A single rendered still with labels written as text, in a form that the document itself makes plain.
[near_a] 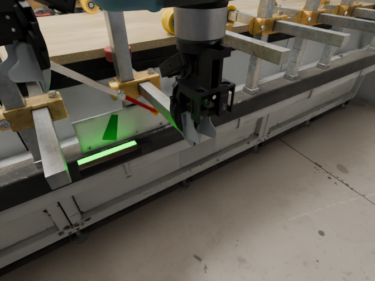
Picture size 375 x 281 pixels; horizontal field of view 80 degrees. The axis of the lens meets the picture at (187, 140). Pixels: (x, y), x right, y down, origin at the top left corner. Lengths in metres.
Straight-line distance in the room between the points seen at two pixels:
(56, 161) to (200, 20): 0.31
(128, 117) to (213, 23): 0.41
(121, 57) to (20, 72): 0.24
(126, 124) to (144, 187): 0.64
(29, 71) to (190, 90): 0.26
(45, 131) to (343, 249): 1.36
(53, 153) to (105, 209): 0.81
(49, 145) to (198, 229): 0.97
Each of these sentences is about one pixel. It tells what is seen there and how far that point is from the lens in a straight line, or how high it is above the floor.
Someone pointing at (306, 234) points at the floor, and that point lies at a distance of 1.42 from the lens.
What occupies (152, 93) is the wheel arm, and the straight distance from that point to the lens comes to 0.57.
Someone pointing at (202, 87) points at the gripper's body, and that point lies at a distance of 0.35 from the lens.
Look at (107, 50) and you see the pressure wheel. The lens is 0.76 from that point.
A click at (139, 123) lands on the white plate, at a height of 0.74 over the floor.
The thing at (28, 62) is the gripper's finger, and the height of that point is 0.99.
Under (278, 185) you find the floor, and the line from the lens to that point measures 1.57.
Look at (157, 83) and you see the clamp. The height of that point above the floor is 0.85.
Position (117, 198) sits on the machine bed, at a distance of 1.24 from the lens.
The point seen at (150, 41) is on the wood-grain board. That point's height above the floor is 0.90.
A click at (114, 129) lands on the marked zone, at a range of 0.66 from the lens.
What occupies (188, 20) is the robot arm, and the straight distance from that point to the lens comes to 0.33.
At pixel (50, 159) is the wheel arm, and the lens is 0.43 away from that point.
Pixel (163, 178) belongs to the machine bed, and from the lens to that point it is 1.28.
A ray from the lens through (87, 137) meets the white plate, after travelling 0.66.
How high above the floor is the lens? 1.11
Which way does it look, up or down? 38 degrees down
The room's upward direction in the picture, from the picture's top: straight up
